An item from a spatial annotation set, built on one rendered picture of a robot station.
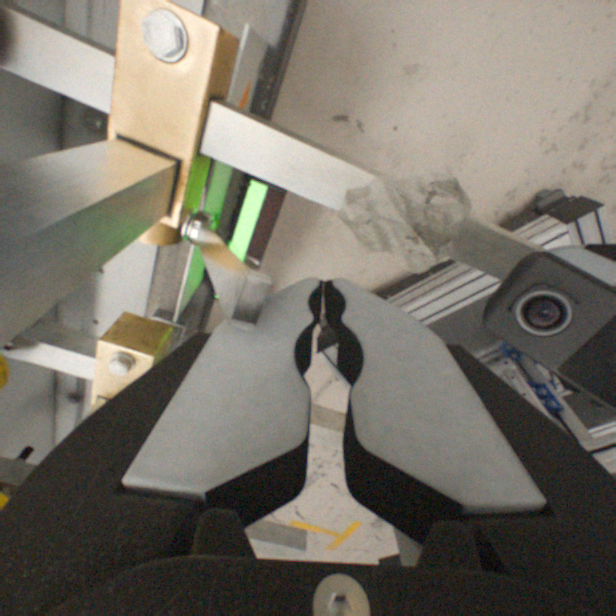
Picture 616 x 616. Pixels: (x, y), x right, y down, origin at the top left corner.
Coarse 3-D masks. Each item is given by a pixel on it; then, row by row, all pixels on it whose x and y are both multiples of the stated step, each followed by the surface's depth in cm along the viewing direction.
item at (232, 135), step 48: (0, 0) 19; (0, 48) 19; (48, 48) 19; (96, 48) 19; (96, 96) 20; (240, 144) 21; (288, 144) 21; (336, 192) 23; (480, 240) 24; (528, 240) 27
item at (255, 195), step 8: (256, 184) 38; (248, 192) 38; (256, 192) 38; (264, 192) 38; (248, 200) 39; (256, 200) 39; (248, 208) 39; (256, 208) 39; (240, 216) 40; (248, 216) 40; (256, 216) 40; (240, 224) 40; (248, 224) 40; (240, 232) 41; (248, 232) 41; (240, 240) 41; (248, 240) 41; (240, 248) 42; (216, 296) 45
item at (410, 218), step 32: (352, 192) 22; (384, 192) 21; (416, 192) 22; (448, 192) 21; (352, 224) 23; (384, 224) 23; (416, 224) 22; (448, 224) 23; (416, 256) 24; (448, 256) 24
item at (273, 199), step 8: (272, 192) 38; (264, 200) 39; (272, 200) 39; (280, 200) 39; (264, 208) 39; (272, 208) 39; (264, 216) 40; (272, 216) 40; (256, 224) 40; (264, 224) 40; (272, 224) 40; (256, 232) 41; (264, 232) 41; (256, 240) 41; (264, 240) 41; (248, 248) 42; (256, 248) 42; (256, 256) 42
